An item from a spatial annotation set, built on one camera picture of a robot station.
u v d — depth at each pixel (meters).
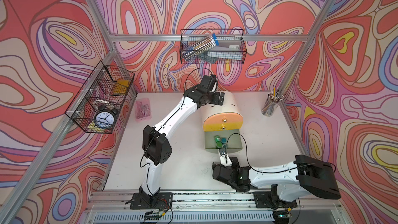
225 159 0.70
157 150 0.50
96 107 0.71
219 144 0.88
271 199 0.67
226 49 0.88
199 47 0.79
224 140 0.91
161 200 0.73
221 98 0.76
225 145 0.88
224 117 0.80
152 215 0.72
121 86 0.78
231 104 0.82
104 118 0.68
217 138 0.90
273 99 0.94
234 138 0.90
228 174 0.61
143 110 1.08
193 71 1.11
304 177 0.43
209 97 0.70
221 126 0.84
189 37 0.88
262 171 0.53
